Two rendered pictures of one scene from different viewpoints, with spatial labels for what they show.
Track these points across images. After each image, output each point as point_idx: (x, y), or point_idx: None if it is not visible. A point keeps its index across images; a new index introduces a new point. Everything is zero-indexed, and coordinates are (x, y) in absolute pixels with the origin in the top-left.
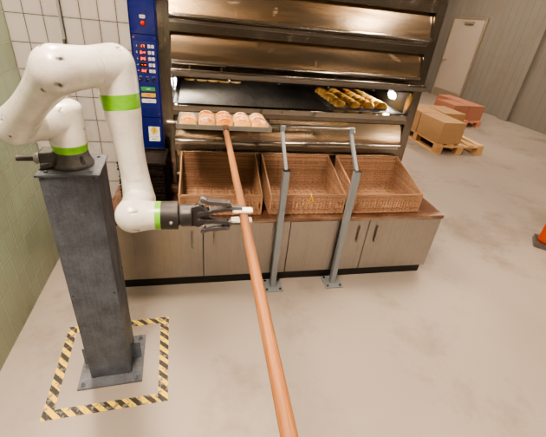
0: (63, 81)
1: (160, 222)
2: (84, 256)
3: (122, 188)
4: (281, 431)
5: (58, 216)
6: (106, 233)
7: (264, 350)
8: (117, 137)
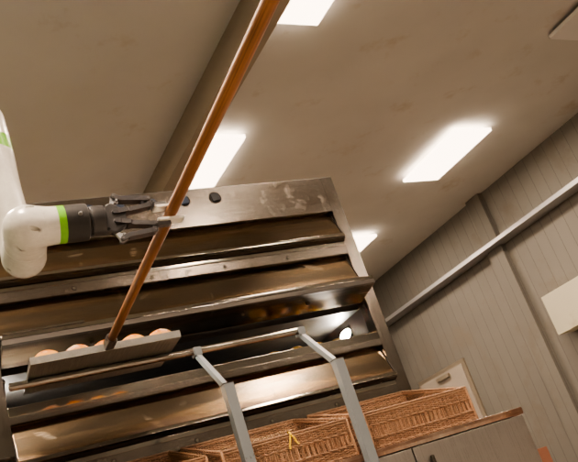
0: None
1: (66, 214)
2: None
3: (0, 236)
4: (253, 16)
5: None
6: None
7: (227, 75)
8: None
